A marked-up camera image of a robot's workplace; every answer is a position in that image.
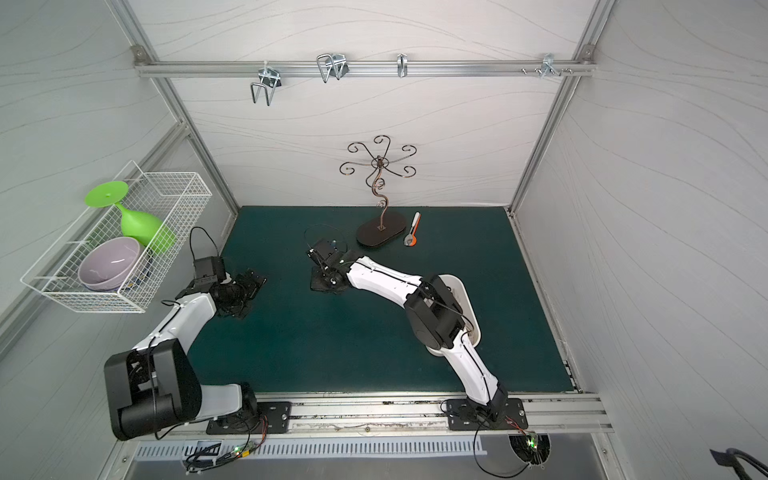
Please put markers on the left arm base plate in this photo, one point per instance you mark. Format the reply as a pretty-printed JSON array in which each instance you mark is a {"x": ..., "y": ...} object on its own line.
[{"x": 271, "y": 417}]

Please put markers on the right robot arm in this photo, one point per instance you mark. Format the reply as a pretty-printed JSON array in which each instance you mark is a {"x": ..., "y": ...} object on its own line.
[{"x": 435, "y": 316}]

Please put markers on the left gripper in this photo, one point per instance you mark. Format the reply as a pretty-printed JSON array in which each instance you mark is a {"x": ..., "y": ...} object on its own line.
[{"x": 246, "y": 288}]

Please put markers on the metal loop hook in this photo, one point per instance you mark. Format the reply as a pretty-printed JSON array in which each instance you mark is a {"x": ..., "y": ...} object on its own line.
[{"x": 332, "y": 65}]

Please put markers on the white wire basket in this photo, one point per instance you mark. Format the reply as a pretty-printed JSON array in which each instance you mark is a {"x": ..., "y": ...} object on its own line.
[{"x": 176, "y": 198}]

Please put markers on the green plastic goblet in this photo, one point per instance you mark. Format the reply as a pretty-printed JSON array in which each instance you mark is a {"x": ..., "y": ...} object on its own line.
[{"x": 144, "y": 227}]

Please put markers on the lilac bowl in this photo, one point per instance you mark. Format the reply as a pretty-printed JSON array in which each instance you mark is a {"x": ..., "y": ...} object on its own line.
[{"x": 108, "y": 265}]

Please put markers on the aluminium top rail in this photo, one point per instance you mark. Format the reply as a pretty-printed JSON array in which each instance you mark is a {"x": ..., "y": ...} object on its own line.
[{"x": 357, "y": 68}]

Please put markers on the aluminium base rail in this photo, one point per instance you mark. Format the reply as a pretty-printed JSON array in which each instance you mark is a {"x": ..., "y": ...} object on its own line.
[{"x": 331, "y": 414}]

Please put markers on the dark metal jewelry stand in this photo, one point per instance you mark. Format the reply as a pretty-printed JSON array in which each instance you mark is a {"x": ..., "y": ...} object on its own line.
[{"x": 387, "y": 225}]

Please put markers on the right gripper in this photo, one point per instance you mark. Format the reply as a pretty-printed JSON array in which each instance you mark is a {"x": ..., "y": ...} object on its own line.
[{"x": 327, "y": 279}]

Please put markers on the white storage box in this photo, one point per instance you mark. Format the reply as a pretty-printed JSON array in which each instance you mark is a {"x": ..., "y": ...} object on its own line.
[{"x": 461, "y": 297}]

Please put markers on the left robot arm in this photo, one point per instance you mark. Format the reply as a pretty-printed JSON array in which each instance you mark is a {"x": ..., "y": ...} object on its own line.
[{"x": 153, "y": 386}]

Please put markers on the right metal hook cluster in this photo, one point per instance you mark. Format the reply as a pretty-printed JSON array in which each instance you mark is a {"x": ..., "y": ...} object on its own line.
[{"x": 548, "y": 68}]

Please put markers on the small metal hook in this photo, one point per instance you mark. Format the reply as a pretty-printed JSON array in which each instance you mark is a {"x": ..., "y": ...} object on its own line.
[{"x": 402, "y": 65}]

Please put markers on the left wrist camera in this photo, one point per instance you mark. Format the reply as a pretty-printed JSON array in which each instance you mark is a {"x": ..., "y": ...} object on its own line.
[{"x": 209, "y": 270}]

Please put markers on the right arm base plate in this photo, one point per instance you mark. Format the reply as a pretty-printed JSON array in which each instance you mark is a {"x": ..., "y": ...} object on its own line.
[{"x": 464, "y": 415}]

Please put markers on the white vent strip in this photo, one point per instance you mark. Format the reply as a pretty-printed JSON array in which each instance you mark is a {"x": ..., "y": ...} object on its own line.
[{"x": 320, "y": 448}]

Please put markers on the double prong metal hook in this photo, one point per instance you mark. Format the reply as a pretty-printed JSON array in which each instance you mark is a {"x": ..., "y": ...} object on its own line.
[{"x": 268, "y": 80}]

